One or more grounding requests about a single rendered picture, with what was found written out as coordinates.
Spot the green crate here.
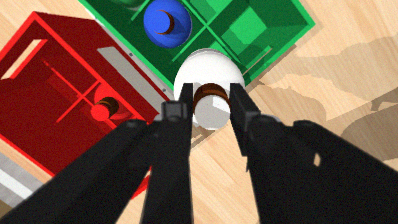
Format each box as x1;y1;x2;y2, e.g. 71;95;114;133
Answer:
78;0;298;90

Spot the blue bottle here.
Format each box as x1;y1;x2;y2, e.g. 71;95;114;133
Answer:
143;0;193;49

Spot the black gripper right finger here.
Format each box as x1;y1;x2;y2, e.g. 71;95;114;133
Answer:
229;83;398;224

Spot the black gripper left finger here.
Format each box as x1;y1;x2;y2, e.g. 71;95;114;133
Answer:
0;83;194;224

